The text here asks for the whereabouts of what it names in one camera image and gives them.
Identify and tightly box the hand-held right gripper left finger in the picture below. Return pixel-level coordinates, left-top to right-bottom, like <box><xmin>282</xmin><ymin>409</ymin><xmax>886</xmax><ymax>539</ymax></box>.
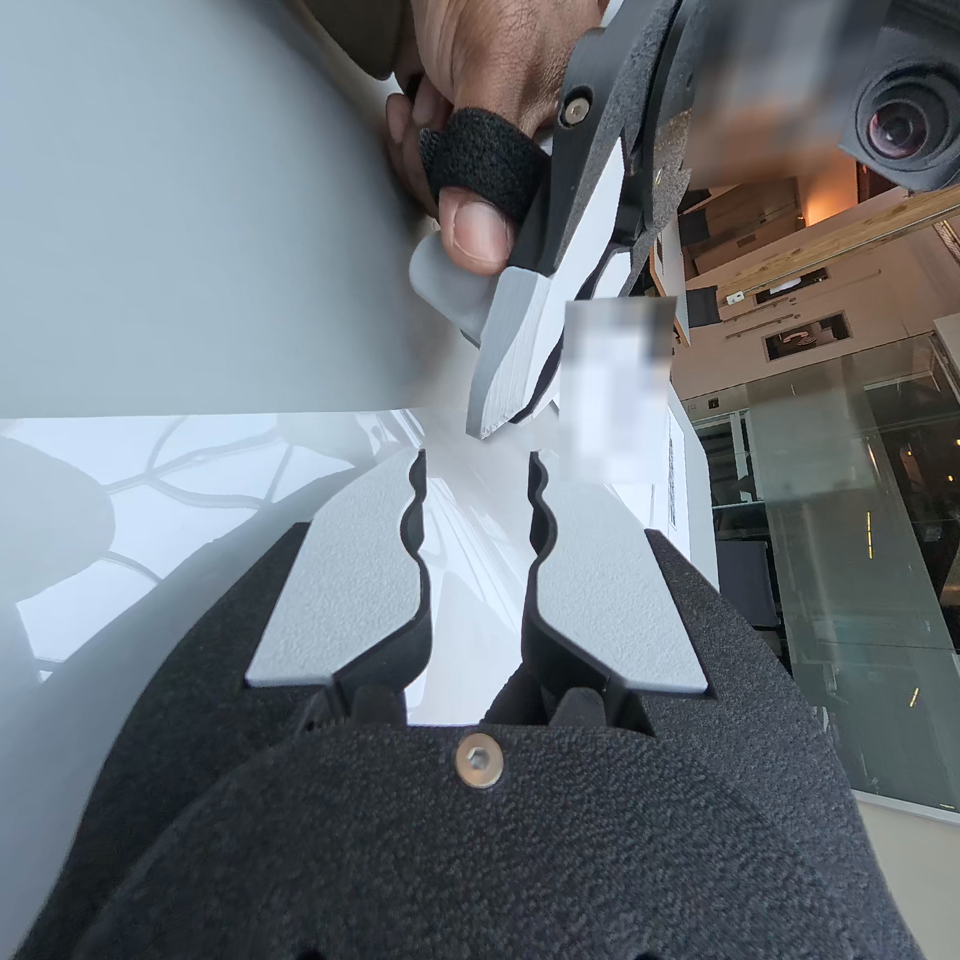
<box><xmin>243</xmin><ymin>448</ymin><xmax>435</xmax><ymax>691</ymax></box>

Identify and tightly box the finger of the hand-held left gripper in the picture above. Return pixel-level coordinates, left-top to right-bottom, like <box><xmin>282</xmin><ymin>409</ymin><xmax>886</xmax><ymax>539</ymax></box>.
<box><xmin>588</xmin><ymin>243</ymin><xmax>642</xmax><ymax>301</ymax></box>
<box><xmin>465</xmin><ymin>138</ymin><xmax>627</xmax><ymax>441</ymax></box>

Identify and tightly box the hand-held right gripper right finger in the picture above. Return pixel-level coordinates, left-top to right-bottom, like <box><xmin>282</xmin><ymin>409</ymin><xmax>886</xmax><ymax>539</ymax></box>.
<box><xmin>522</xmin><ymin>448</ymin><xmax>711</xmax><ymax>697</ymax></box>

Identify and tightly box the white glossy desk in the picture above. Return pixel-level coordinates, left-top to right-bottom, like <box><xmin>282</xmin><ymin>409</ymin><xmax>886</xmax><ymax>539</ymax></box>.
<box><xmin>0</xmin><ymin>390</ymin><xmax>721</xmax><ymax>729</ymax></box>

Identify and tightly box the person's left hand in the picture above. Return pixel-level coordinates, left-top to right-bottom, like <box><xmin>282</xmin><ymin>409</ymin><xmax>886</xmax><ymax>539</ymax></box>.
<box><xmin>386</xmin><ymin>0</ymin><xmax>610</xmax><ymax>276</ymax></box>

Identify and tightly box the white wood-edged table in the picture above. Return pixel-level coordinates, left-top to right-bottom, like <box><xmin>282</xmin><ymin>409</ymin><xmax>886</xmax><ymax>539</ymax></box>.
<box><xmin>652</xmin><ymin>217</ymin><xmax>693</xmax><ymax>348</ymax></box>

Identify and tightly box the dark rectangular screen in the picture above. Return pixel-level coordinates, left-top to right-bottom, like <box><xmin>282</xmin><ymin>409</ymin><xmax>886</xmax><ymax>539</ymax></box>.
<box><xmin>716</xmin><ymin>538</ymin><xmax>781</xmax><ymax>630</ymax></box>

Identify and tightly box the grey framed glass door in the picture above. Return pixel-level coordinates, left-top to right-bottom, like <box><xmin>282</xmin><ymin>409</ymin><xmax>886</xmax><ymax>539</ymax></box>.
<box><xmin>690</xmin><ymin>408</ymin><xmax>760</xmax><ymax>513</ymax></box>

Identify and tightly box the glass partition panel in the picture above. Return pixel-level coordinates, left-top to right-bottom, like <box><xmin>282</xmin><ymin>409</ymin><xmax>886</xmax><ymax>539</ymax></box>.
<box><xmin>750</xmin><ymin>337</ymin><xmax>960</xmax><ymax>815</ymax></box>

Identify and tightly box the wooden wall cabinet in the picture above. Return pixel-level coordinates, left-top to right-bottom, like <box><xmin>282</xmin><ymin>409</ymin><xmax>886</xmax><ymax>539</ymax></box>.
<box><xmin>675</xmin><ymin>172</ymin><xmax>960</xmax><ymax>410</ymax></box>

